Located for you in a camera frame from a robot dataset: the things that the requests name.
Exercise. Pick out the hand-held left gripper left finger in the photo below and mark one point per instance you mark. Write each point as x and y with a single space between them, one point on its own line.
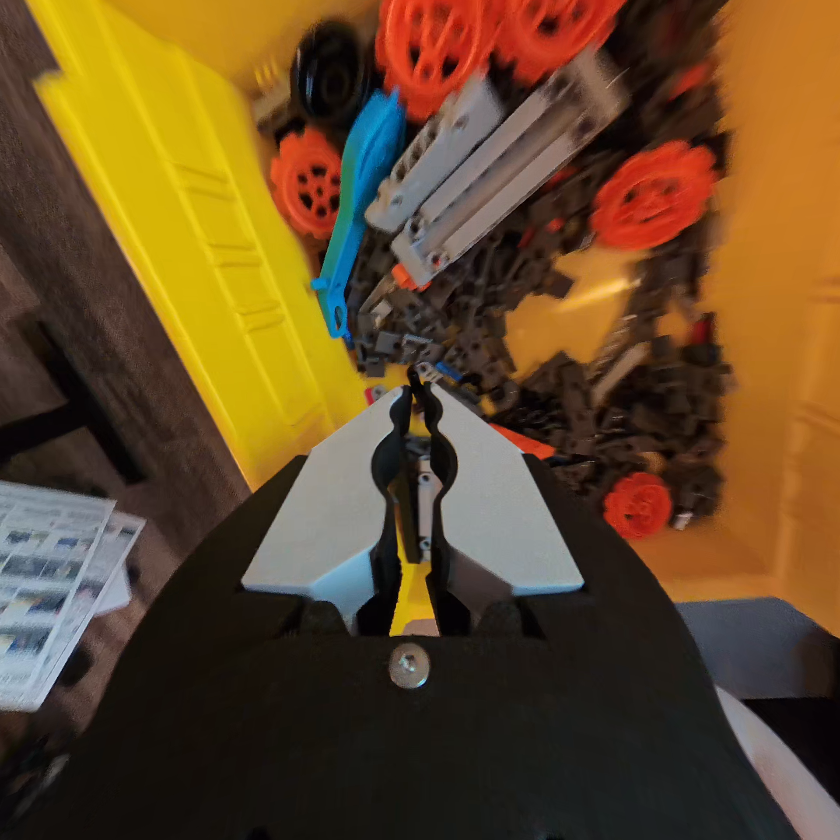
321 525

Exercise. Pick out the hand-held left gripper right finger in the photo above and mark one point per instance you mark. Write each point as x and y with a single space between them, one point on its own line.
505 525

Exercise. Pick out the long black beam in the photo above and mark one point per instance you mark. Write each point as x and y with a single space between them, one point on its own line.
407 518

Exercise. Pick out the pile of dark building bricks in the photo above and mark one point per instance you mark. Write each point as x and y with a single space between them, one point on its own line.
590 407

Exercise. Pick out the yellow plastic bin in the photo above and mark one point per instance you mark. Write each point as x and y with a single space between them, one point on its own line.
216 262

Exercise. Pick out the black desk leg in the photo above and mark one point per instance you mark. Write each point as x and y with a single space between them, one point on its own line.
79 407

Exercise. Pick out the light grey connector piece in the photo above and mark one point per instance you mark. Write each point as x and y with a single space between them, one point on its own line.
428 505

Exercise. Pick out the orange triangular panel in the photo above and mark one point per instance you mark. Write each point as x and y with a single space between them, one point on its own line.
525 445

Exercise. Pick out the orange toothed gear wheel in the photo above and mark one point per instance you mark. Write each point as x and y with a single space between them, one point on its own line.
400 79
620 518
518 39
617 223
289 197

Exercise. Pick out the printed paper sheets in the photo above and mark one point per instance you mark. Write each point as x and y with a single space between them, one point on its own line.
52 590

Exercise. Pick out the blue brick separator tool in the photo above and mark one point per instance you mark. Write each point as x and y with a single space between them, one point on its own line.
367 157

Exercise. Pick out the black toy wheel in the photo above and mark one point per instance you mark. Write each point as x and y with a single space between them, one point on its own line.
315 85

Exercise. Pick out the light grey beam frame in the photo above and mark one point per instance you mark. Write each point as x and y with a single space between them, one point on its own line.
499 170

